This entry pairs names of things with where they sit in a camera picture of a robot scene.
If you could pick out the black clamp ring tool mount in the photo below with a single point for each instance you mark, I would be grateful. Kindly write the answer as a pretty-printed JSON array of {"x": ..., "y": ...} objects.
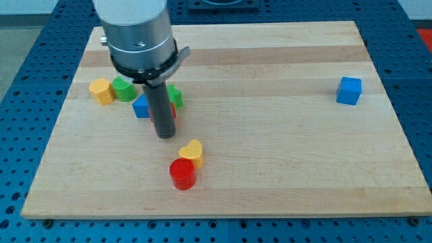
[{"x": 148, "y": 67}]

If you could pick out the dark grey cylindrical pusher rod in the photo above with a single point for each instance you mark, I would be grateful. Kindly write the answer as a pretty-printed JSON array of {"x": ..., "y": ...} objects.
[{"x": 160, "y": 110}]

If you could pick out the blue triangle block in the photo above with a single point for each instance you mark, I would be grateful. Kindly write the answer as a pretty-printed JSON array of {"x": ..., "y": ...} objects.
[{"x": 141, "y": 107}]

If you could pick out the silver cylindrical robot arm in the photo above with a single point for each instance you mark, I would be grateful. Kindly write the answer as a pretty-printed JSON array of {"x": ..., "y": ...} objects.
[{"x": 143, "y": 50}]

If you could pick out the red star block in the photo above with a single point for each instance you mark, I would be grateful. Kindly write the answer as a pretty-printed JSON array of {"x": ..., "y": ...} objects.
[{"x": 173, "y": 110}]

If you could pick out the green star block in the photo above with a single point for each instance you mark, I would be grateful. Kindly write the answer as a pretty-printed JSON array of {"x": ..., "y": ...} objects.
[{"x": 175, "y": 96}]

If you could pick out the green cylinder block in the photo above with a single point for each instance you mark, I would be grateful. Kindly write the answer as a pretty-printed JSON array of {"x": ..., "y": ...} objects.
[{"x": 123, "y": 90}]

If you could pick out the yellow hexagon block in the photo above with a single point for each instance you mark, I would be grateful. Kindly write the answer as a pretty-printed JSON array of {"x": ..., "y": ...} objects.
[{"x": 101, "y": 91}]

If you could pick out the yellow heart block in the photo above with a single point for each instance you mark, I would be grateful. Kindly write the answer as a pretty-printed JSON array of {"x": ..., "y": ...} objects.
[{"x": 194, "y": 152}]

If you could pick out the red cylinder block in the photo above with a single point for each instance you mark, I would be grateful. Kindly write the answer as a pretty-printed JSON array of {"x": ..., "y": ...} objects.
[{"x": 182, "y": 173}]

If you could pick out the wooden board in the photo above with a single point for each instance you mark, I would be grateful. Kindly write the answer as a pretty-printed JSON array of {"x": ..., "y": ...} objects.
[{"x": 261, "y": 99}]

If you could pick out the blue cube block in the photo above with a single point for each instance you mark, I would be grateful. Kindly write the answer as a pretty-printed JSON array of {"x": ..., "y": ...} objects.
[{"x": 349, "y": 91}]

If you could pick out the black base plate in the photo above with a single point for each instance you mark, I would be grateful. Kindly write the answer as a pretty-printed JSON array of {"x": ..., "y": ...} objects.
[{"x": 222, "y": 5}]

